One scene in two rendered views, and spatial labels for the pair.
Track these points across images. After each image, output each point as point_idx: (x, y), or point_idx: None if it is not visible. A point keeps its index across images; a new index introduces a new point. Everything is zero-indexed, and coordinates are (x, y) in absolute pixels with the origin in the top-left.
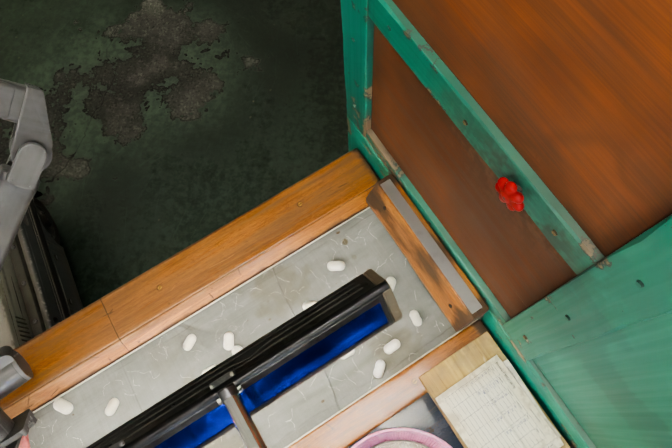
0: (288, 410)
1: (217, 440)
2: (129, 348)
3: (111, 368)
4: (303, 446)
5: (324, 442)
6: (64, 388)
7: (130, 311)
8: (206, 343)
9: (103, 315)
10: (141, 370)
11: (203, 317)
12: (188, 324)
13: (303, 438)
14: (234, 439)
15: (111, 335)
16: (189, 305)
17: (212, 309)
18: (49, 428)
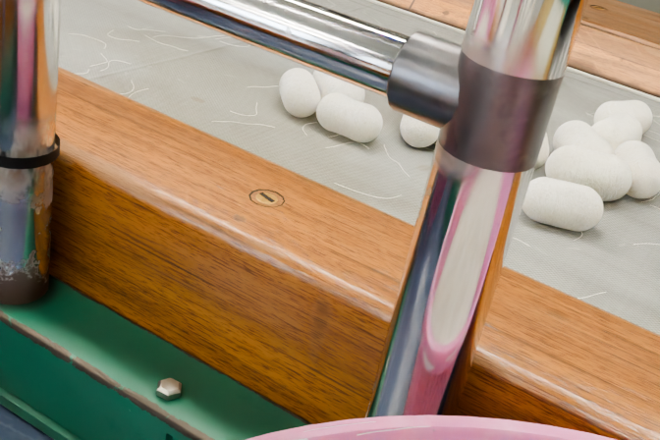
0: (586, 284)
1: (322, 139)
2: (417, 5)
3: None
4: (534, 297)
5: (632, 367)
6: None
7: None
8: (560, 100)
9: None
10: (384, 26)
11: (611, 92)
12: (565, 74)
13: (565, 293)
14: (357, 172)
15: None
16: (616, 54)
17: (648, 103)
18: None
